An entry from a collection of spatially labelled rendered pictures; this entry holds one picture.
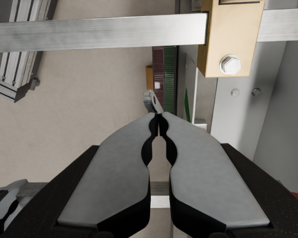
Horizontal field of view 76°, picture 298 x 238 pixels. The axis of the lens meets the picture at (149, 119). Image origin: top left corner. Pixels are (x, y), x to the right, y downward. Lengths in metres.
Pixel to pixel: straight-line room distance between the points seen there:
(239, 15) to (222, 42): 0.03
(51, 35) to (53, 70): 1.00
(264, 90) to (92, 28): 0.43
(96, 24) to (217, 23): 0.12
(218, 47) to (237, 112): 0.33
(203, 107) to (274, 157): 0.23
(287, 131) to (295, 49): 0.17
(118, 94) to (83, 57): 0.28
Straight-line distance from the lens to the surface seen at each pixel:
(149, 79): 1.04
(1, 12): 1.05
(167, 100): 0.40
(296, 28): 0.27
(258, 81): 0.53
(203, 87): 0.40
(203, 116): 0.43
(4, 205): 0.39
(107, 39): 0.23
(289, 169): 0.52
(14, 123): 1.55
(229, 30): 0.22
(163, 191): 0.33
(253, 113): 0.56
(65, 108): 1.31
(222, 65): 0.23
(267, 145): 0.58
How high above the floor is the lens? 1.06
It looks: 61 degrees down
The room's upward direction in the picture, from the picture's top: 176 degrees counter-clockwise
